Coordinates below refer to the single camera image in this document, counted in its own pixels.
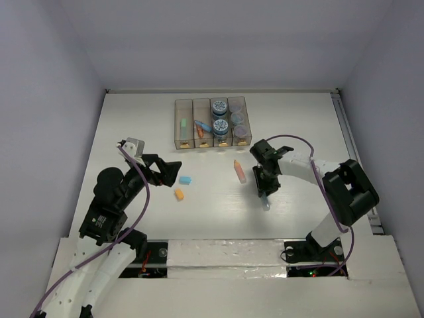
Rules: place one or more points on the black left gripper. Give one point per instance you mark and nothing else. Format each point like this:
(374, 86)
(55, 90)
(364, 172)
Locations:
(154, 169)

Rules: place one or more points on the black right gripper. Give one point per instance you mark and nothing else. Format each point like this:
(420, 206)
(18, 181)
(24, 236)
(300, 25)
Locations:
(262, 187)

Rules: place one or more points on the blue label putty jar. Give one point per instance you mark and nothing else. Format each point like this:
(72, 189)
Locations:
(220, 127)

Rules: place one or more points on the teal green marker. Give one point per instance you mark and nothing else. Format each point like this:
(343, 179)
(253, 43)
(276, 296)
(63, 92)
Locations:
(183, 129)

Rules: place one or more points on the blue eraser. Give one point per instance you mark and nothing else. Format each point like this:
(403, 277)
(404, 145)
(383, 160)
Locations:
(185, 180)

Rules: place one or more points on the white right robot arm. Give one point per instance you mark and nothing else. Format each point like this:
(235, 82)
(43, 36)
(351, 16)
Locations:
(346, 189)

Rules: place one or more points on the light blue marker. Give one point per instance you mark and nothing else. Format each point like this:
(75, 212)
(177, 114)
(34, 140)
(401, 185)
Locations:
(265, 202)

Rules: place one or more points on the blue highlighter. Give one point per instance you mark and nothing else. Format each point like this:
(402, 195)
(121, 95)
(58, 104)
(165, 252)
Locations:
(203, 126)

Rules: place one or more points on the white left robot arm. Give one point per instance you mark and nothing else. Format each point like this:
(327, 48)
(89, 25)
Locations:
(105, 247)

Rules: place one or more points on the pink orange highlighter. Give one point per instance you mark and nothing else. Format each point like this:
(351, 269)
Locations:
(239, 171)

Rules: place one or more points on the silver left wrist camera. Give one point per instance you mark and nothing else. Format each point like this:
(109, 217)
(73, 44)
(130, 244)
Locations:
(133, 147)

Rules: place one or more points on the clear paper clip jar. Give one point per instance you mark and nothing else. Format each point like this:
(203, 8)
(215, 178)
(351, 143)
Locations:
(240, 131)

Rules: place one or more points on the orange eraser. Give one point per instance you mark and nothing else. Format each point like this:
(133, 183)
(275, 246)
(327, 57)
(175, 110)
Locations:
(179, 194)

